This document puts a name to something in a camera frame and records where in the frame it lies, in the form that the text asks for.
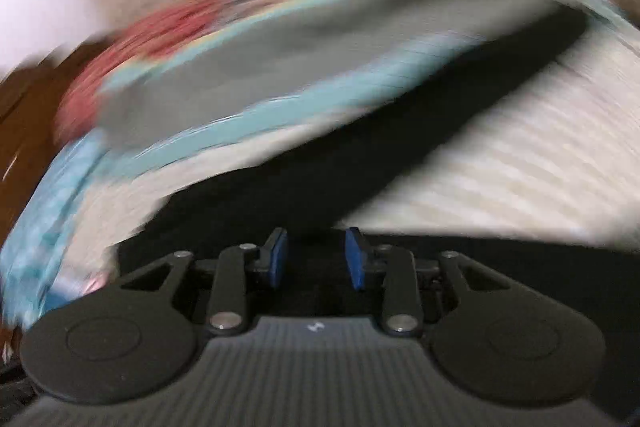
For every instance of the teal lattice patterned cloth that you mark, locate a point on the teal lattice patterned cloth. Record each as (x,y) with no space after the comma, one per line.
(45,217)

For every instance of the carved wooden headboard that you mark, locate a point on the carved wooden headboard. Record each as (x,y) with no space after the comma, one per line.
(25,132)

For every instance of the red floral quilt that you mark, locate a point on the red floral quilt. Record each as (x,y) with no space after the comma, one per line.
(150,32)

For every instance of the patterned striped bed sheet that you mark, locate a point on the patterned striped bed sheet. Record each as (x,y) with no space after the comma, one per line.
(325,32)

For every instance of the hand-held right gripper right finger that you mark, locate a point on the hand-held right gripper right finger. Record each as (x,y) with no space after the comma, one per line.
(354,259)

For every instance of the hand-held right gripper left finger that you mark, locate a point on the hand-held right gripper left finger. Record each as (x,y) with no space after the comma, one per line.
(279,259)

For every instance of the black pants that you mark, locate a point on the black pants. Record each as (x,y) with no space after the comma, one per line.
(300,187)

